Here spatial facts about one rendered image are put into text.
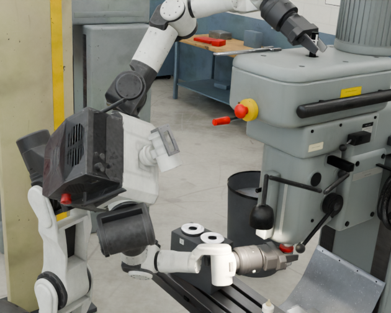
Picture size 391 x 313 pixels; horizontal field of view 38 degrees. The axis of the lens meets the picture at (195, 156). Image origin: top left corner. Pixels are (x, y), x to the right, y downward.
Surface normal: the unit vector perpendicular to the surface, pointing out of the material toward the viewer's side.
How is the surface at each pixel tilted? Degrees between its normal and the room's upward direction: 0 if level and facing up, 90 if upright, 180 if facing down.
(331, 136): 90
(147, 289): 0
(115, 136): 58
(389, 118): 90
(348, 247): 90
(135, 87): 62
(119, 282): 0
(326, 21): 90
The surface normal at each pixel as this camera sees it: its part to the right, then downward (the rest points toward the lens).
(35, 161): -0.58, 0.26
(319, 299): -0.52, -0.55
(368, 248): -0.79, 0.18
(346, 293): -0.68, -0.28
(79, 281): 0.82, 0.10
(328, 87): 0.61, 0.32
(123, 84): 0.06, -0.11
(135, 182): 0.72, -0.28
